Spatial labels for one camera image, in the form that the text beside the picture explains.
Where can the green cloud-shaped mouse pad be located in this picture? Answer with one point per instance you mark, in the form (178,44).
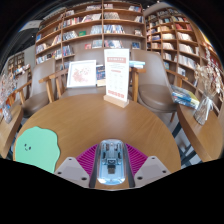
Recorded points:
(36,148)

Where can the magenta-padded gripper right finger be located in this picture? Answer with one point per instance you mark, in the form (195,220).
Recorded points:
(153,170)

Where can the stack of blue-covered books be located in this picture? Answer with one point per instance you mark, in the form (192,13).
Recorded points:
(185,96)

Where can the glass vase with beige flowers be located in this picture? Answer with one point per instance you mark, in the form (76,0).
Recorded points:
(203,111)

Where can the small distant wooden bookshelf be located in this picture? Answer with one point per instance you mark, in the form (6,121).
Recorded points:
(16,61)

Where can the wide wooden bookshelf unit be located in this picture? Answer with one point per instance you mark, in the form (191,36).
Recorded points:
(90,30)

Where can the light blue book stack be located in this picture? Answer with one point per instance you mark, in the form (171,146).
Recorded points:
(137,64)

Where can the white framed red drawing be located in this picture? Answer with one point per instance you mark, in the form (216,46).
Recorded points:
(81,74)

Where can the dark-covered book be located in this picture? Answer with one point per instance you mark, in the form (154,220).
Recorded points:
(100,75)

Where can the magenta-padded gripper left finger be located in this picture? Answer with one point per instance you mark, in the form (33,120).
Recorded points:
(70,170)

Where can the tall wooden bookshelf unit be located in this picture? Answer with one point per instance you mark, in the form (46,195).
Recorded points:
(180,40)

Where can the white sign on wooden base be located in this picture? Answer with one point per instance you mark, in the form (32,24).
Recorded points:
(116,73)

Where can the round wooden side table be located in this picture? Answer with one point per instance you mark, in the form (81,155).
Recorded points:
(8,130)
(205,136)

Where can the transparent blue computer mouse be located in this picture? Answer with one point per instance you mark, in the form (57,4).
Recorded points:
(112,163)

